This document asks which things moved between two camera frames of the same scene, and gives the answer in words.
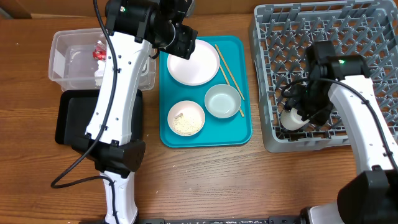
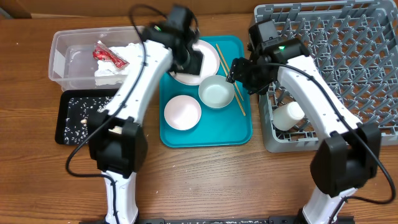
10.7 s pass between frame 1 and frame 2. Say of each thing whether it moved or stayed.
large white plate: stayed
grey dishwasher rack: stayed
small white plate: moved
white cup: moved
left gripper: moved
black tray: stayed
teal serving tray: stayed
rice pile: moved
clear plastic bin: stayed
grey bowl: moved
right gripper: moved
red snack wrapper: stayed
